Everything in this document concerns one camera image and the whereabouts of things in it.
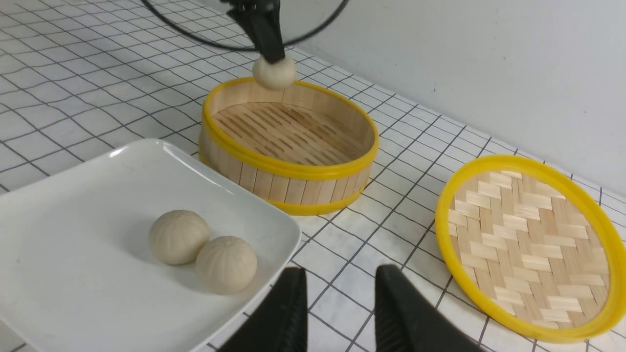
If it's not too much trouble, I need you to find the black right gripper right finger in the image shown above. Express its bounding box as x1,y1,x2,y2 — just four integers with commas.
374,264,482,352

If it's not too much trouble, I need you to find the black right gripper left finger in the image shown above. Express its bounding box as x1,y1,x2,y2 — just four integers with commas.
219,267,308,352

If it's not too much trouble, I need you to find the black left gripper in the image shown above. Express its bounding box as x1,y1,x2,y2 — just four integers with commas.
221,0,286,64

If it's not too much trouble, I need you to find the steamed bun moved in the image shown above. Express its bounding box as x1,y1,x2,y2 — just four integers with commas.
252,56,297,90
195,236,258,295
148,210,210,265

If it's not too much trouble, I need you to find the yellow rimmed bamboo steamer basket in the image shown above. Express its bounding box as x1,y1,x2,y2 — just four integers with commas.
199,77,379,216

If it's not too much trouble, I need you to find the yellow rimmed woven steamer lid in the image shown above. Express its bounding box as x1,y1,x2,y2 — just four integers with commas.
435,154,625,344

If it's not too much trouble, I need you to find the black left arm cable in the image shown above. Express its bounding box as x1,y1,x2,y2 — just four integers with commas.
141,0,351,52

